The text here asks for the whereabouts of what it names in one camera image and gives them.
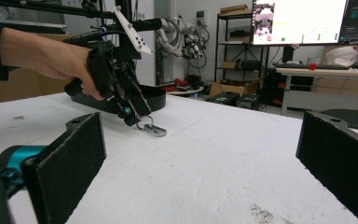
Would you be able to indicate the small red object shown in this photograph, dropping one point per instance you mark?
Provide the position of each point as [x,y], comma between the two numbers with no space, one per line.
[313,66]

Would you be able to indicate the black metal shelf rack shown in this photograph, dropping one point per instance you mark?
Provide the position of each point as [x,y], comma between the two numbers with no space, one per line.
[217,46]

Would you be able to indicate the flat cardboard box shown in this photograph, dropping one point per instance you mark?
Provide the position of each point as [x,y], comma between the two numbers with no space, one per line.
[234,10]

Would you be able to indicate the round white table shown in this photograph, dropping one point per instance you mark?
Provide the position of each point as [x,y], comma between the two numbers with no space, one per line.
[186,91]

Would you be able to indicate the black box with green label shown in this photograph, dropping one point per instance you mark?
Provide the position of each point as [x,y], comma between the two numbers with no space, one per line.
[223,99]

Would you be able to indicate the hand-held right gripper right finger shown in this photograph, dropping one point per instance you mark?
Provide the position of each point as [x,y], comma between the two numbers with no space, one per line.
[338,161]

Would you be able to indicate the black oval tray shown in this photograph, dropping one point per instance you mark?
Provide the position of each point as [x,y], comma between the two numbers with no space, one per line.
[155,98]

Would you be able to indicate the black keyboard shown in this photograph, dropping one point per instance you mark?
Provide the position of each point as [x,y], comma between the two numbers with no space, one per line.
[298,66]

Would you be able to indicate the open cardboard box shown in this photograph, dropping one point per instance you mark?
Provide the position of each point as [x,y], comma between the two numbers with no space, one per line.
[230,88]

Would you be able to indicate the white cap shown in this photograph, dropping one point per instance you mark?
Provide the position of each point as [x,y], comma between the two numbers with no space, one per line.
[341,56]

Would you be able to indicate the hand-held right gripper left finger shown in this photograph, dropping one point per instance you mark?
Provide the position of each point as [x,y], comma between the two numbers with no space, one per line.
[65,168]

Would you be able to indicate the light wooden desk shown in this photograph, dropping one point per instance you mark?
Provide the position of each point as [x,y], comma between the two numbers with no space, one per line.
[323,73]

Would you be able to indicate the bright computer monitor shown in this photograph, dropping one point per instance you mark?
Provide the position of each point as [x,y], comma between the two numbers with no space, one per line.
[301,21]

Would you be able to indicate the black cabinet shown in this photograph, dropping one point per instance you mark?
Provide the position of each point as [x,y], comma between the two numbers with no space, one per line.
[273,90]

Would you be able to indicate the grey metal bar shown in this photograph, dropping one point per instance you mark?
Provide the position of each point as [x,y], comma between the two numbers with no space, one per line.
[37,28]

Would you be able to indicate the brown cardboard panel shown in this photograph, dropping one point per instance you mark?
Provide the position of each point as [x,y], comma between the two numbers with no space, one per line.
[28,88]

